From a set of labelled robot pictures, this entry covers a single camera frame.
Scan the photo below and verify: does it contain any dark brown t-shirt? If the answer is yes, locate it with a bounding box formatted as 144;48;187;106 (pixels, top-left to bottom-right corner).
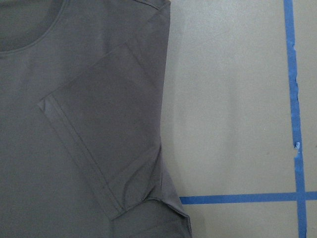
0;0;192;238

